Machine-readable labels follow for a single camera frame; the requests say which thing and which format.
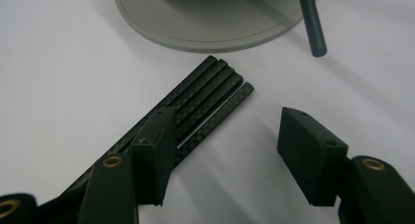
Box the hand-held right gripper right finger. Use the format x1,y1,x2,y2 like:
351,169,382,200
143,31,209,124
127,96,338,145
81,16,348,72
276,106,349,207

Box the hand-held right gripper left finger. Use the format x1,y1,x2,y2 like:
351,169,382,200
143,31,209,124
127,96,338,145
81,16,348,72
129,106,179,207

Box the black carbon fibre chopstick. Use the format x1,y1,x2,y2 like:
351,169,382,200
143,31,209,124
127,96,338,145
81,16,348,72
172,81,255,168

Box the row of black sticks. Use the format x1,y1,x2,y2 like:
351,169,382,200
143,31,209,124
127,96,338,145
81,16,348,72
60,54,245,199

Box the black-handled spoon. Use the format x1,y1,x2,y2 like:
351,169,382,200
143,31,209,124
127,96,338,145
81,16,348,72
296,0,329,59

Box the grey round plate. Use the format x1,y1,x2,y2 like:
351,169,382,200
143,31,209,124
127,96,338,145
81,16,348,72
112,0,322,54

